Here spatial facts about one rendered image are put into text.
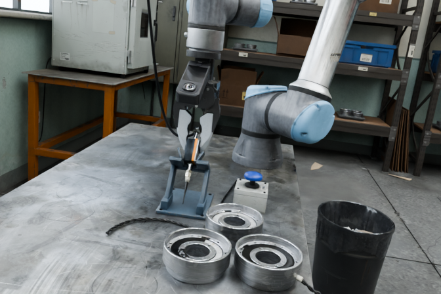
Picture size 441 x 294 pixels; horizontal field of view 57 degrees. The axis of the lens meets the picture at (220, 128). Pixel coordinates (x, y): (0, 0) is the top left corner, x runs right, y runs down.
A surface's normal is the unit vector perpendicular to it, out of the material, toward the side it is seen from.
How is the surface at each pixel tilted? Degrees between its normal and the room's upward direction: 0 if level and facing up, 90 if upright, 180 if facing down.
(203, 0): 90
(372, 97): 90
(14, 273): 0
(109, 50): 89
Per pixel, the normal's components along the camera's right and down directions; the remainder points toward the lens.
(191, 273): -0.07, 0.22
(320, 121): 0.57, 0.37
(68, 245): 0.11, -0.97
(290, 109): -0.70, -0.22
